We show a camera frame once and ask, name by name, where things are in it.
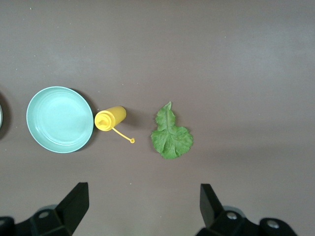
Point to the mint green plate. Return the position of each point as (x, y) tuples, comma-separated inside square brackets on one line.
[(60, 119)]

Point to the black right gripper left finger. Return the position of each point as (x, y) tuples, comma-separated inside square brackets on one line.
[(59, 218)]

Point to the beige plate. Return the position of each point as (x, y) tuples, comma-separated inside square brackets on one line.
[(1, 115)]

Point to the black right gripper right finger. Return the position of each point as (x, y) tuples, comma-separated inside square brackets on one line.
[(226, 223)]

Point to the yellow mustard squeeze bottle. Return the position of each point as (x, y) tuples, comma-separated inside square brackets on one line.
[(112, 117)]

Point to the green lettuce leaf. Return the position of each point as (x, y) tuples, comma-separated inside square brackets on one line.
[(171, 138)]

